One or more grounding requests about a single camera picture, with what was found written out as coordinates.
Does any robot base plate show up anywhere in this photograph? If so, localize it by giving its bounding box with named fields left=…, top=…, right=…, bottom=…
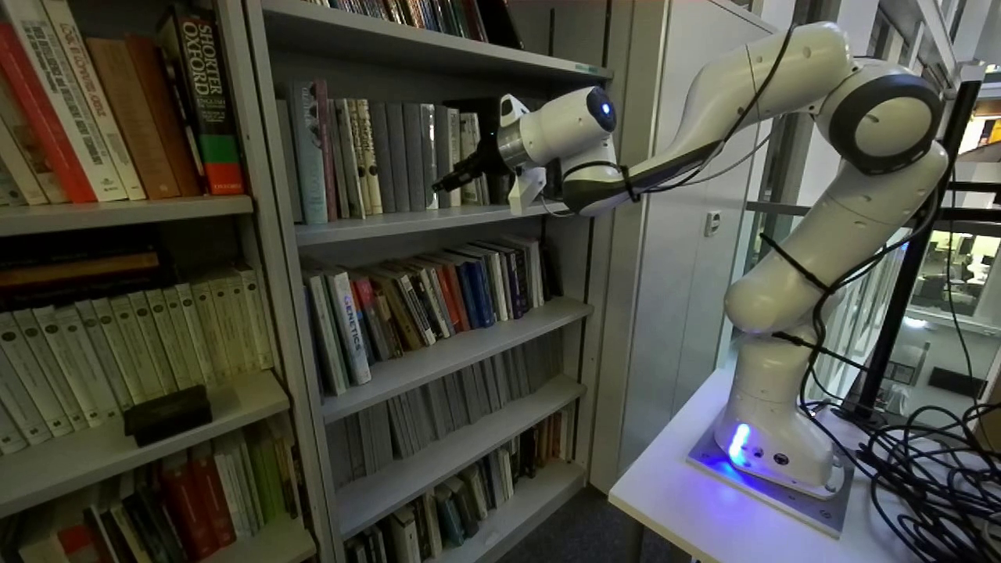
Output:
left=689, top=416, right=855, bottom=536

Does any thin white book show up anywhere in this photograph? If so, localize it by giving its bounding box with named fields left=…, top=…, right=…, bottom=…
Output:
left=458, top=113, right=489, bottom=205

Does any black box on shelf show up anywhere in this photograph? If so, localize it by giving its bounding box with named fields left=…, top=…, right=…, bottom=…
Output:
left=125, top=385, right=213, bottom=443

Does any brown book upper shelf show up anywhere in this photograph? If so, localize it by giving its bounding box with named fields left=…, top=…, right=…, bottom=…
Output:
left=86, top=36, right=201, bottom=199

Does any white bookshelf unit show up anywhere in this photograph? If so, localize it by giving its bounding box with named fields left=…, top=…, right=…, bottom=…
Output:
left=3, top=0, right=602, bottom=563

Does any black cable bundle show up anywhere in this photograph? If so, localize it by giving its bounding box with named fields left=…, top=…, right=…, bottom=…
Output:
left=799, top=385, right=1001, bottom=563

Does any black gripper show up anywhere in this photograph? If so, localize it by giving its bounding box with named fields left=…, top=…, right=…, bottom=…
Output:
left=436, top=134, right=509, bottom=192

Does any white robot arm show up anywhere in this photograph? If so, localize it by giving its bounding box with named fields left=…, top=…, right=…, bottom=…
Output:
left=439, top=21, right=948, bottom=496

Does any red book upper shelf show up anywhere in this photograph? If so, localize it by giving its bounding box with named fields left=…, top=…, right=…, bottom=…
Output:
left=0, top=21, right=96, bottom=204

